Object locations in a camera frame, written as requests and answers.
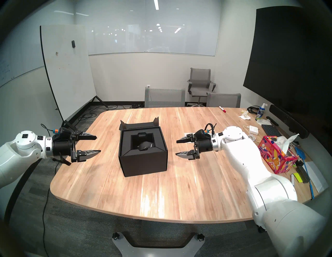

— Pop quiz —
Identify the grey office chair with armrests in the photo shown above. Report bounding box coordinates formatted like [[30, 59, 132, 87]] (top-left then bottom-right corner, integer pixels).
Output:
[[187, 68, 216, 107]]

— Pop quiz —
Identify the black floor cable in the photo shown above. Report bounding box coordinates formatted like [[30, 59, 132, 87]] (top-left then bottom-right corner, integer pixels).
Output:
[[78, 105, 125, 121]]

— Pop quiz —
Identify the large black wall television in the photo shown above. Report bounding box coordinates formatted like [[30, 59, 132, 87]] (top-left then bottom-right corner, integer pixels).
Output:
[[243, 6, 332, 125]]

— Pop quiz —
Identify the Expo cleaner spray bottle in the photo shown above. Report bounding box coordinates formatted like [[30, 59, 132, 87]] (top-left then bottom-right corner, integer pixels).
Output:
[[255, 103, 268, 121]]

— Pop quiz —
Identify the wide glass wall whiteboard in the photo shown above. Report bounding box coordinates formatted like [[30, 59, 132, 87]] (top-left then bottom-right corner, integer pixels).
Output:
[[86, 25, 217, 57]]

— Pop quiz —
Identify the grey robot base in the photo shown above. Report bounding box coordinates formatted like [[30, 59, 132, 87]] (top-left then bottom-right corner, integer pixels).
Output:
[[112, 232, 205, 257]]

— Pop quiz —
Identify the mobile whiteboard on black stand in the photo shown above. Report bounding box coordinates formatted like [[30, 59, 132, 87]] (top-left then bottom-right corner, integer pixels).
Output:
[[40, 25, 108, 130]]

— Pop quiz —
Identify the glass wall whiteboard with scribbles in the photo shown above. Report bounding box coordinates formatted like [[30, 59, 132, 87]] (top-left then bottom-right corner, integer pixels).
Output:
[[0, 16, 75, 88]]

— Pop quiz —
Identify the blue flat packet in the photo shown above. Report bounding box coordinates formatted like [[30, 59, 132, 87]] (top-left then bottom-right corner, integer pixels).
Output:
[[293, 146, 306, 160]]

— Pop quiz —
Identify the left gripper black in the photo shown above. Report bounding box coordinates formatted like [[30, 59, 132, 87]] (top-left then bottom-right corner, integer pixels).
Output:
[[52, 131, 101, 163]]

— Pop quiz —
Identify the black keyboard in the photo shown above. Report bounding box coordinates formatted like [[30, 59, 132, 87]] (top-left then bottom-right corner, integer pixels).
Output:
[[261, 124, 282, 138]]

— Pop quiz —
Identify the white paper sheet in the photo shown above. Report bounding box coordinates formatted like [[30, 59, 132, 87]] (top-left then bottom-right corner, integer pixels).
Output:
[[303, 161, 328, 193]]

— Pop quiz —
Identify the white tissue sheet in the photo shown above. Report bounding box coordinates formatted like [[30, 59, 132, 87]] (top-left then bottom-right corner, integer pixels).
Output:
[[276, 133, 299, 154]]

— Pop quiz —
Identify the white coiled charger cable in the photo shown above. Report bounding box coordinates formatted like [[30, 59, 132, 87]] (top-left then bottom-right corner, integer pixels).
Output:
[[243, 125, 257, 142]]

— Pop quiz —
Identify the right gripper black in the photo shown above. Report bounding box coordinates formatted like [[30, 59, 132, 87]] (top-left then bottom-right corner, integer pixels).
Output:
[[176, 133, 213, 160]]

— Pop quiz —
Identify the colourful Kleenex tissue box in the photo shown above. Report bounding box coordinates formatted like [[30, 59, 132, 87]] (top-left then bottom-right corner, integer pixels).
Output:
[[258, 135, 298, 174]]

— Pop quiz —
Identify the black video bar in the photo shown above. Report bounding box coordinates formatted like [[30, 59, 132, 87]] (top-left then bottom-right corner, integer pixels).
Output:
[[269, 104, 309, 139]]

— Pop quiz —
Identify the black cardboard box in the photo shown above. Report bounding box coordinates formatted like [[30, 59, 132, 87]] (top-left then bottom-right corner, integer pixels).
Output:
[[119, 117, 168, 177]]

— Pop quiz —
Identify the black whiteboard eraser block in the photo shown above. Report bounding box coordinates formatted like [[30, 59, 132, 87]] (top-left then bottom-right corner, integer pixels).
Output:
[[296, 165, 310, 183]]

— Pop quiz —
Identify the grey plain mesh chair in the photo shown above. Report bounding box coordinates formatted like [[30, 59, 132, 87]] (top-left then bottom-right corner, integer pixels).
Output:
[[206, 92, 241, 108]]

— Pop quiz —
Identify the grey ribbed mesh chair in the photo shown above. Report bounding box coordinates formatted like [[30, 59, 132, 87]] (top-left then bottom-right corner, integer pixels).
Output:
[[144, 87, 186, 108]]

